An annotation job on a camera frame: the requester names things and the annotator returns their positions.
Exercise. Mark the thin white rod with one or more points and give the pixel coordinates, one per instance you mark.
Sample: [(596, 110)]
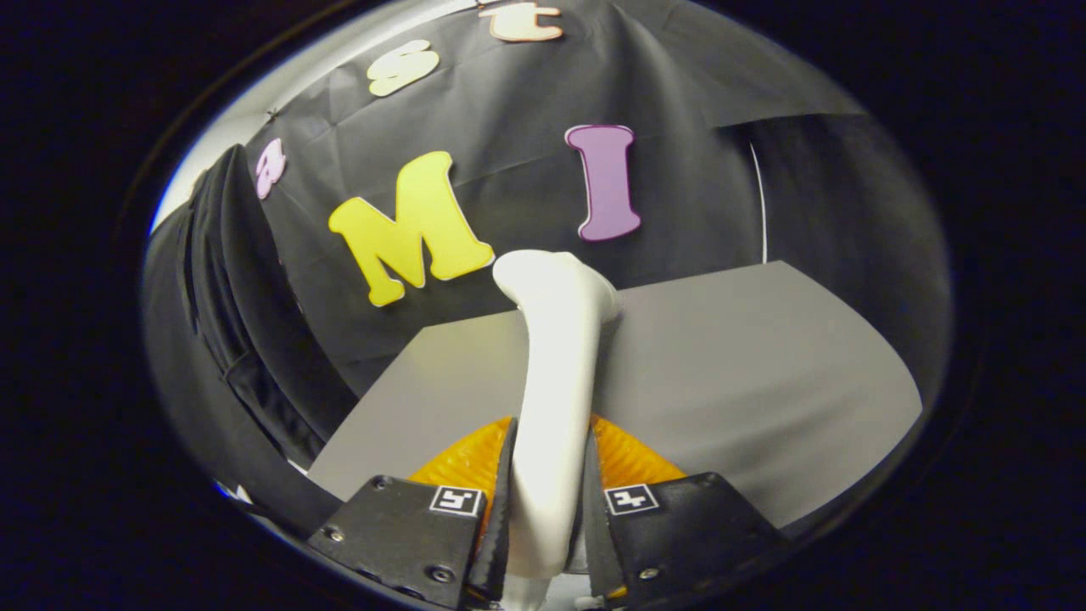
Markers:
[(761, 204)]

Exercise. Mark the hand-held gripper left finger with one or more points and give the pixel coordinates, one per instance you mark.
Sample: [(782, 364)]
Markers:
[(399, 526)]

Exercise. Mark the black suit jacket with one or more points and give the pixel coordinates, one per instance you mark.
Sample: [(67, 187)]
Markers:
[(246, 339)]

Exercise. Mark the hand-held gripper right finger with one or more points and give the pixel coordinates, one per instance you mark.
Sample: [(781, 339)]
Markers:
[(679, 526)]

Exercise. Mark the grey cabinet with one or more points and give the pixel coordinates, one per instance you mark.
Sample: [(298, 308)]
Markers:
[(747, 373)]

